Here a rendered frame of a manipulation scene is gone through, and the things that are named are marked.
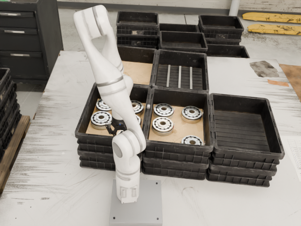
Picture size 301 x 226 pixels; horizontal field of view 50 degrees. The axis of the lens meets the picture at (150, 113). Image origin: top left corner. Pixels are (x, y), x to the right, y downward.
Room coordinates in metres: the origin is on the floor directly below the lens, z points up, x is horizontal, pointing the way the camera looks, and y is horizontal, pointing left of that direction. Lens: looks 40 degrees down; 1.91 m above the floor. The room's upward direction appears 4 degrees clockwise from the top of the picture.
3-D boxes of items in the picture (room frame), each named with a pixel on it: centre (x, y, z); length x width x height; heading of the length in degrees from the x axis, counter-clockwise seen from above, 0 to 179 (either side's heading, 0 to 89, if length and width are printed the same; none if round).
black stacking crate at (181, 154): (1.15, -0.14, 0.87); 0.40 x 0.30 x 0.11; 177
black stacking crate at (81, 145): (1.17, 0.16, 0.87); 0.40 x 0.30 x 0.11; 177
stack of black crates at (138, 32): (2.93, 0.18, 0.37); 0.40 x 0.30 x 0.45; 93
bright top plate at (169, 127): (1.15, -0.06, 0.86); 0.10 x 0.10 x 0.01
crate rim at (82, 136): (1.17, 0.16, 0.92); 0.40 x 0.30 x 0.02; 177
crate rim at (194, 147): (1.15, -0.14, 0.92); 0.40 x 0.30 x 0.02; 177
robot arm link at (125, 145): (0.78, 0.07, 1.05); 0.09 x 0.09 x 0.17; 42
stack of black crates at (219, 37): (2.97, -0.62, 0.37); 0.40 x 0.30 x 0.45; 93
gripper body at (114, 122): (1.05, 0.13, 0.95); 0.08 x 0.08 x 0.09
